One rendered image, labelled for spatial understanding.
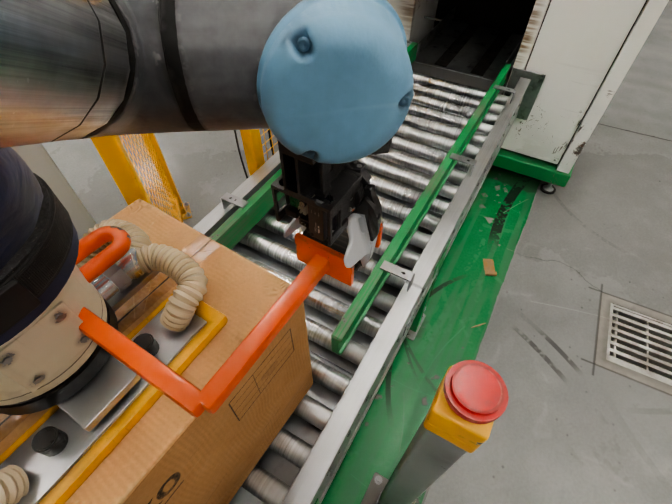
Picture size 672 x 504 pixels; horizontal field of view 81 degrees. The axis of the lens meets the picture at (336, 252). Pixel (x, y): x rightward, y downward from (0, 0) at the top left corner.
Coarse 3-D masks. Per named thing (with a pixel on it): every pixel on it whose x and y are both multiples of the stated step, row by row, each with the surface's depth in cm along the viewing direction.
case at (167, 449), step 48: (192, 240) 70; (144, 288) 63; (240, 288) 63; (240, 336) 58; (288, 336) 66; (240, 384) 58; (288, 384) 77; (0, 432) 49; (144, 432) 49; (192, 432) 52; (240, 432) 66; (96, 480) 46; (144, 480) 46; (192, 480) 58; (240, 480) 78
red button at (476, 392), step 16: (464, 368) 45; (480, 368) 45; (448, 384) 44; (464, 384) 44; (480, 384) 44; (496, 384) 44; (448, 400) 44; (464, 400) 43; (480, 400) 43; (496, 400) 43; (464, 416) 42; (480, 416) 42; (496, 416) 42
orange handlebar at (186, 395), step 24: (96, 240) 52; (120, 240) 51; (96, 264) 49; (312, 264) 48; (288, 288) 46; (312, 288) 48; (288, 312) 45; (96, 336) 42; (120, 336) 42; (264, 336) 42; (120, 360) 41; (144, 360) 40; (240, 360) 40; (168, 384) 39; (192, 384) 39; (216, 384) 39; (192, 408) 38; (216, 408) 39
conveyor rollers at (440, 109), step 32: (416, 96) 179; (448, 96) 181; (480, 96) 182; (416, 128) 162; (448, 128) 163; (480, 128) 164; (416, 160) 149; (384, 192) 142; (416, 192) 137; (448, 192) 139; (256, 224) 132; (288, 224) 127; (384, 224) 128; (288, 256) 119; (416, 256) 119; (352, 288) 112; (352, 352) 99; (320, 384) 96; (320, 416) 89; (288, 448) 85; (256, 480) 81
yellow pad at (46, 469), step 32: (192, 320) 57; (224, 320) 58; (160, 352) 53; (192, 352) 54; (64, 416) 48; (128, 416) 49; (32, 448) 44; (64, 448) 46; (96, 448) 46; (32, 480) 44; (64, 480) 44
